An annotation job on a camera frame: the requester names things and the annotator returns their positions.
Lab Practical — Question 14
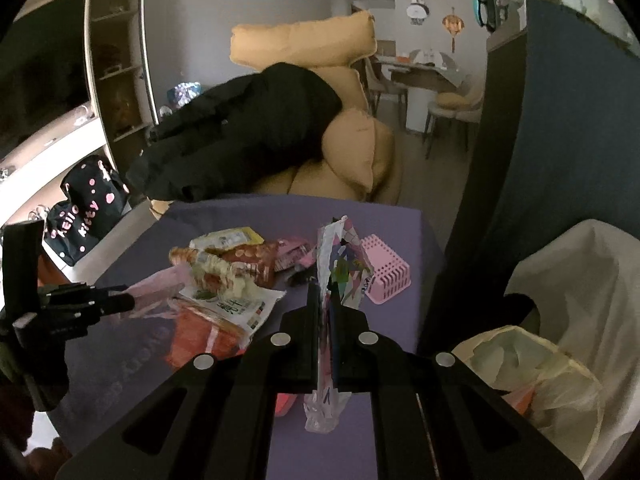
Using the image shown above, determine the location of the orange hanging lantern ornament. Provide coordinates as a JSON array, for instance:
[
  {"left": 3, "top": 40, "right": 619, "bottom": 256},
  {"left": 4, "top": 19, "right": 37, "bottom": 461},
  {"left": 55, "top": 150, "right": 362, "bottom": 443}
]
[{"left": 441, "top": 7, "right": 466, "bottom": 54}]

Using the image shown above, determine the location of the purple tablecloth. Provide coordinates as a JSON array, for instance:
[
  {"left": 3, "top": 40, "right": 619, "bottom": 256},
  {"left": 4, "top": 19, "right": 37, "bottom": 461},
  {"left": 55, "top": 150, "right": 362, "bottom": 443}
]
[{"left": 59, "top": 199, "right": 447, "bottom": 480}]

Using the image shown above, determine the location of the iridescent shiny bag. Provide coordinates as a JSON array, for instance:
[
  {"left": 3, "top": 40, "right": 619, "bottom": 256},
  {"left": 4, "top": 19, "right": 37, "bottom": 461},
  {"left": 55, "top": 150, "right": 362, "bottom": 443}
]
[{"left": 166, "top": 81, "right": 204, "bottom": 111}]

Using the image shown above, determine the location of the pink snack wrapper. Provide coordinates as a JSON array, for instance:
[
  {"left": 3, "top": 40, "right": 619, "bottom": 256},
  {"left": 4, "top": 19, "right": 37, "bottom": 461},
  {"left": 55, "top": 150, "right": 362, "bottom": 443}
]
[{"left": 272, "top": 236, "right": 314, "bottom": 274}]

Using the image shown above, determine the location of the wooden shelf unit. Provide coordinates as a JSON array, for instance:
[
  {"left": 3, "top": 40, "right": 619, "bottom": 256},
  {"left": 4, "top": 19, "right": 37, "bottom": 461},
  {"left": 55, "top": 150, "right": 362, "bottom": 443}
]
[{"left": 82, "top": 0, "right": 162, "bottom": 172}]

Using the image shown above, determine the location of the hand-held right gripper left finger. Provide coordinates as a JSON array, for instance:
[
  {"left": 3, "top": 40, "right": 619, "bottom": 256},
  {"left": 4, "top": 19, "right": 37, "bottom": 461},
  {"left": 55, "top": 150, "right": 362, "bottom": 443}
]
[{"left": 55, "top": 282, "right": 322, "bottom": 480}]

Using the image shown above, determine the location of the yellow snack wrapper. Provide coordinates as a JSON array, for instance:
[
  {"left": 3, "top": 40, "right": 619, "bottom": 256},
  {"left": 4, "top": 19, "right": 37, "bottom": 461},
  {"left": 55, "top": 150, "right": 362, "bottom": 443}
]
[{"left": 189, "top": 226, "right": 264, "bottom": 252}]

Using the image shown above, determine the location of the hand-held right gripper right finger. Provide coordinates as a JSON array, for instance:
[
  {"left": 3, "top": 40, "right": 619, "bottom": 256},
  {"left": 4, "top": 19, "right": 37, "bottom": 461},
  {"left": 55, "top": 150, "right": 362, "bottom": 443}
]
[{"left": 329, "top": 304, "right": 586, "bottom": 480}]

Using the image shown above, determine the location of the dark blue curtain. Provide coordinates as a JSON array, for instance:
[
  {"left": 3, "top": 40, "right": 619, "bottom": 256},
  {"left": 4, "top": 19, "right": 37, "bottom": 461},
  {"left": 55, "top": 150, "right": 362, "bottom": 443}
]
[{"left": 419, "top": 0, "right": 640, "bottom": 361}]

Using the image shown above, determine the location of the cream orange crumpled wrapper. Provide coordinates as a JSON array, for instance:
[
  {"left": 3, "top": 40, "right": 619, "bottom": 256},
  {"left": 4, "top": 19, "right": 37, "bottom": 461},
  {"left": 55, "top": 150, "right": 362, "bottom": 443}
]
[{"left": 169, "top": 246, "right": 262, "bottom": 303}]

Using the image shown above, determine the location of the brown snack wrapper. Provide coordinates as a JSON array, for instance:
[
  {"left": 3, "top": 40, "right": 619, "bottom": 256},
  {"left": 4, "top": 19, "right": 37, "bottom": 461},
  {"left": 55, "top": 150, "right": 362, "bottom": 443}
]
[{"left": 219, "top": 241, "right": 282, "bottom": 287}]

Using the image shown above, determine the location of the grey dining chair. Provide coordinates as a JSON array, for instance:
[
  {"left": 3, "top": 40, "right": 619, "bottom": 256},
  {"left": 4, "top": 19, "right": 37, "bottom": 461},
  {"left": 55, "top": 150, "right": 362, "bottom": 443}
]
[{"left": 361, "top": 55, "right": 407, "bottom": 117}]

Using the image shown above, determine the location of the white curved counter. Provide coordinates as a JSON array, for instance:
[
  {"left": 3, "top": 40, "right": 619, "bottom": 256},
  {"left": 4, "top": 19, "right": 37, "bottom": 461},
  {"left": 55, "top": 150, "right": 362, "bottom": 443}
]
[{"left": 0, "top": 102, "right": 151, "bottom": 282}]

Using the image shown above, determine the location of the white green milk pouch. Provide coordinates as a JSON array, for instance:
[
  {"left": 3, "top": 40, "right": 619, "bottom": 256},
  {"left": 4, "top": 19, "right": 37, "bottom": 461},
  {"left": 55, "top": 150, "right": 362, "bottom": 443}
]
[{"left": 179, "top": 282, "right": 287, "bottom": 347}]

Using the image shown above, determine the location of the yellow sofa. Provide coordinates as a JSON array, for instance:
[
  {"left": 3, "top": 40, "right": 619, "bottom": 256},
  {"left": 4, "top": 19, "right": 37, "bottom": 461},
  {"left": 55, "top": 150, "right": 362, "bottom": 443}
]
[{"left": 149, "top": 10, "right": 404, "bottom": 222}]

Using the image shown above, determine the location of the bin with white liner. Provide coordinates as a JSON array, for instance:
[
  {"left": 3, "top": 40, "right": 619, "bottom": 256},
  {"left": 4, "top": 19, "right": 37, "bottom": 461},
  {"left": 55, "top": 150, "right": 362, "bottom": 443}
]
[{"left": 451, "top": 219, "right": 640, "bottom": 480}]

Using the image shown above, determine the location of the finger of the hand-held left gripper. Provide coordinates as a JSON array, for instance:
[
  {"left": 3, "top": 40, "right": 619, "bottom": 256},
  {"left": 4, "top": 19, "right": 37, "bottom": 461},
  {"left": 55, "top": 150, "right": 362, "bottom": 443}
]
[
  {"left": 38, "top": 282, "right": 129, "bottom": 307},
  {"left": 50, "top": 294, "right": 137, "bottom": 337}
]

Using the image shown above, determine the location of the black bag with pink dots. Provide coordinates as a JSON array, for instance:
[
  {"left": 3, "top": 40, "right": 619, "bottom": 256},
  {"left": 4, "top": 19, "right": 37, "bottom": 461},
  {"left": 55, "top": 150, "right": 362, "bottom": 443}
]
[{"left": 42, "top": 155, "right": 132, "bottom": 268}]

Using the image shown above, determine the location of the person's left forearm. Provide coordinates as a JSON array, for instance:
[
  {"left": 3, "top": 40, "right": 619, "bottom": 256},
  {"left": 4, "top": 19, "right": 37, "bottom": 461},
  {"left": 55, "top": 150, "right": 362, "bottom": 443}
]
[{"left": 0, "top": 385, "right": 72, "bottom": 476}]

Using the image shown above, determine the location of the black jacket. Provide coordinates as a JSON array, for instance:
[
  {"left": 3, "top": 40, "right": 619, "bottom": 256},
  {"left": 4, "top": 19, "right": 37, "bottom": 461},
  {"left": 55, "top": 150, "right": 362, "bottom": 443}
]
[{"left": 124, "top": 62, "right": 344, "bottom": 204}]

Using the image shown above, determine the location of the pink plastic basket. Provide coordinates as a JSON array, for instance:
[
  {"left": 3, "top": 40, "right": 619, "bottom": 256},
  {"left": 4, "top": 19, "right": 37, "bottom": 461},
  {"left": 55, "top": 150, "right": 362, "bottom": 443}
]
[{"left": 359, "top": 234, "right": 413, "bottom": 306}]

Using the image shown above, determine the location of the clear colourful printed wrapper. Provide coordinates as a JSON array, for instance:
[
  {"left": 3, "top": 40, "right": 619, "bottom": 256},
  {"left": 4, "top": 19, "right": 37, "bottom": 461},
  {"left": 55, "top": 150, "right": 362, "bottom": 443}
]
[{"left": 304, "top": 215, "right": 374, "bottom": 434}]

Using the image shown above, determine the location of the orange red packet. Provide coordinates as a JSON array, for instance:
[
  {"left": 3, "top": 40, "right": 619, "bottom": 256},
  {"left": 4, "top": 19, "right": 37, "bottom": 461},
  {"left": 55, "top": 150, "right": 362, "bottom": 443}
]
[{"left": 166, "top": 304, "right": 297, "bottom": 419}]

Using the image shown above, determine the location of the beige dining chair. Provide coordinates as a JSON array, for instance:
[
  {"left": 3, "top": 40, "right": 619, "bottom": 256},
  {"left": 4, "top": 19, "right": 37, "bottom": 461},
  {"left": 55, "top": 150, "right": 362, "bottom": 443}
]
[{"left": 426, "top": 81, "right": 484, "bottom": 159}]

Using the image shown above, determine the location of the pink plastic bag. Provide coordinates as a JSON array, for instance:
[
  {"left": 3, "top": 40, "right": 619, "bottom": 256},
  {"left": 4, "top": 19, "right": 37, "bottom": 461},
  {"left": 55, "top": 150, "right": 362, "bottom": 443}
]
[{"left": 126, "top": 264, "right": 197, "bottom": 322}]

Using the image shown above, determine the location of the dining table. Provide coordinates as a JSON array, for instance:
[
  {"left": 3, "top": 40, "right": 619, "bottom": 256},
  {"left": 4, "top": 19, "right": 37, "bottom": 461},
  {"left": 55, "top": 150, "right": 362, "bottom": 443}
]
[{"left": 374, "top": 51, "right": 474, "bottom": 134}]

